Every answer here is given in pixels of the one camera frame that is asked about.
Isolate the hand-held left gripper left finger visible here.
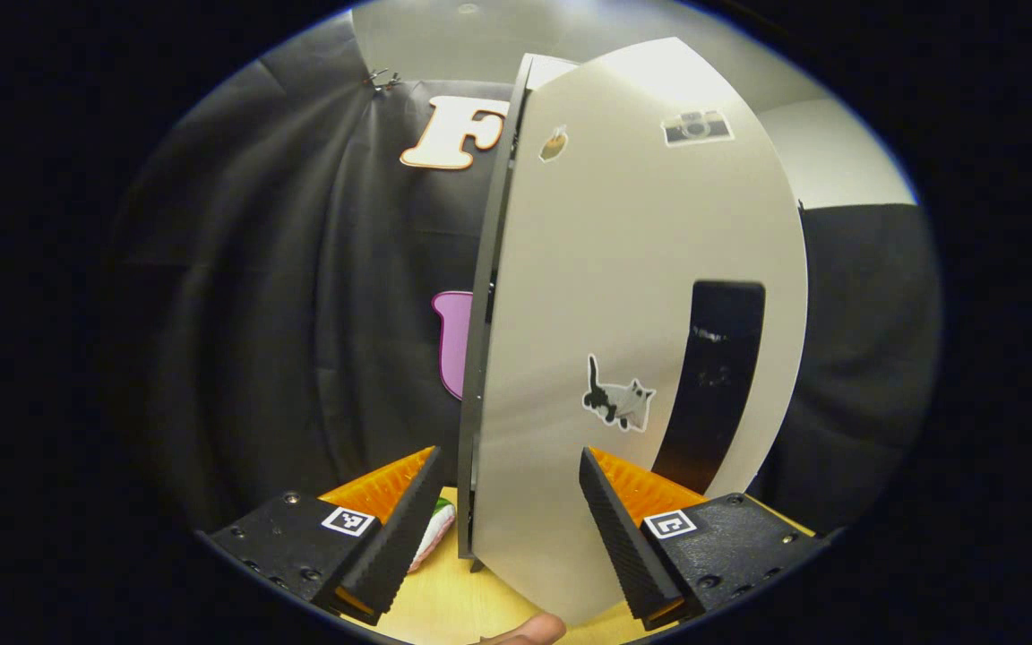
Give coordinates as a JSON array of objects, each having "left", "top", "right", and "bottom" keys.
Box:
[{"left": 200, "top": 445, "right": 445, "bottom": 626}]

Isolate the black backdrop cloth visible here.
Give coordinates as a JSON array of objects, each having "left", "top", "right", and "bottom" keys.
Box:
[
  {"left": 108, "top": 13, "right": 517, "bottom": 529},
  {"left": 749, "top": 202, "right": 942, "bottom": 529}
]

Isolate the white shoe cabinet door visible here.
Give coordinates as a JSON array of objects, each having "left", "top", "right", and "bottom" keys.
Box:
[{"left": 469, "top": 36, "right": 811, "bottom": 628}]

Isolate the white shoe cabinet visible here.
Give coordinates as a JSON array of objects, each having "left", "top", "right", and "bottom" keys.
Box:
[{"left": 456, "top": 52, "right": 581, "bottom": 574}]

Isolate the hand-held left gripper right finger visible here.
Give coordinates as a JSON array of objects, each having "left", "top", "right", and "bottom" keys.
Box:
[{"left": 579, "top": 446, "right": 830, "bottom": 630}]

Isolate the watermelon slice toy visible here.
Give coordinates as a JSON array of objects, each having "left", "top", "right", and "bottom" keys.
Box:
[{"left": 407, "top": 498, "right": 458, "bottom": 574}]

